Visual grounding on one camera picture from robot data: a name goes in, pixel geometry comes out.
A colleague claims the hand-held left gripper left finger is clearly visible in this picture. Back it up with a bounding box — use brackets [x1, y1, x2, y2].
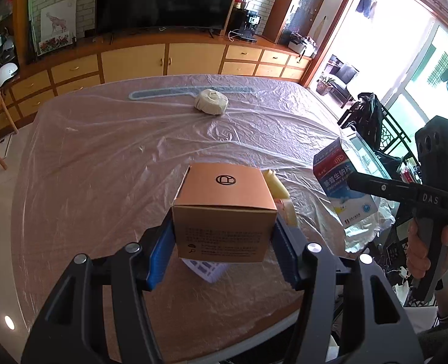
[21, 208, 176, 364]

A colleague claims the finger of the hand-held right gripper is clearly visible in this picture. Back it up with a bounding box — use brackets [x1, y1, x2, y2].
[347, 172, 411, 202]

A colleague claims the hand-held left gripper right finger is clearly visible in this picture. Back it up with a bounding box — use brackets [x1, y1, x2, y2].
[271, 214, 426, 364]

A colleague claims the white gridded basket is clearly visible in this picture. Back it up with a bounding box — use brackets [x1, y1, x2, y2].
[182, 258, 230, 284]

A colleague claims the blue white medicine box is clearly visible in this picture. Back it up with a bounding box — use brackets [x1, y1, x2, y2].
[312, 137, 378, 230]

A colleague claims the brown cardboard box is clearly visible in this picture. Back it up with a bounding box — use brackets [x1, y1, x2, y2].
[171, 162, 278, 263]

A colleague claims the person's right hand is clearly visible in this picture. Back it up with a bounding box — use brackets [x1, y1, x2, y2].
[406, 222, 448, 312]

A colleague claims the black chair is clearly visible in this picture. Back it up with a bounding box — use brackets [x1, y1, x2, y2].
[376, 106, 418, 160]

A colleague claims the black bag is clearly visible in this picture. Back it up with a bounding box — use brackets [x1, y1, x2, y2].
[345, 92, 384, 150]

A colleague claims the potted plant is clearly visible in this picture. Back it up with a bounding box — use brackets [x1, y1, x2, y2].
[317, 74, 336, 95]

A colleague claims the dark armchair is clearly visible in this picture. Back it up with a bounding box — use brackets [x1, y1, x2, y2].
[324, 55, 361, 109]

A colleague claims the white printer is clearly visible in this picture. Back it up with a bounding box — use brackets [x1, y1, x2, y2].
[288, 32, 317, 58]

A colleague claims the hanging blue garment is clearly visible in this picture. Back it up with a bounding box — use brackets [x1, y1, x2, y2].
[357, 0, 378, 19]

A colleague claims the wooden television cabinet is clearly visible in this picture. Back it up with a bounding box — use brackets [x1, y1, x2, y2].
[0, 36, 312, 130]

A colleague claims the black coffee machine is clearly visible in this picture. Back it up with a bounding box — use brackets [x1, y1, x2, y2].
[232, 8, 263, 43]

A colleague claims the white helmet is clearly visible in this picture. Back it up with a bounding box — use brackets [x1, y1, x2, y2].
[0, 62, 20, 88]

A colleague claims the red flower picture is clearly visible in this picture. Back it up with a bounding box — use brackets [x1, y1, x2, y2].
[38, 33, 71, 54]

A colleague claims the grey helmet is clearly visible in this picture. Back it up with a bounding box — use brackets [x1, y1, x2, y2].
[2, 40, 18, 61]

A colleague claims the black flat television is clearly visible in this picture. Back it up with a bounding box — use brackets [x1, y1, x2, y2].
[95, 0, 244, 35]

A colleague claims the giraffe picture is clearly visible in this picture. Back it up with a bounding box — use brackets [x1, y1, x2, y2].
[40, 0, 76, 42]

